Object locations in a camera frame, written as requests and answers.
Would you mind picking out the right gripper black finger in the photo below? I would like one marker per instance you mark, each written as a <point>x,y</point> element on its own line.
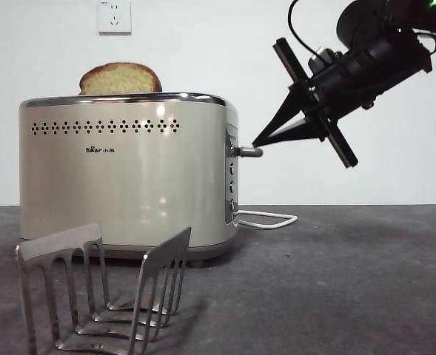
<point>289,107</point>
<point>302,133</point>

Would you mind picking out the grey toaster lever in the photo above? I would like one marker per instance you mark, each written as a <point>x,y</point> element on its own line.
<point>251,152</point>

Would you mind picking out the brown-crusted bread slice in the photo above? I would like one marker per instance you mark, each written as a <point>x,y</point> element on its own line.
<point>121,79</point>

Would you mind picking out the cream toaster with chrome trim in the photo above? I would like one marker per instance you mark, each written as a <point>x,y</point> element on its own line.
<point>129,185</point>

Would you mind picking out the stainless steel toast rack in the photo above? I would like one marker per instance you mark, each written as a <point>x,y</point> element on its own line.
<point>162,255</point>

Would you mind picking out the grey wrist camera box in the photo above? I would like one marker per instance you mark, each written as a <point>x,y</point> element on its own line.
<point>323,57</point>

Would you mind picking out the white wall socket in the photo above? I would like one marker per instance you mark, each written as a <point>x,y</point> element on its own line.
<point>114,18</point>

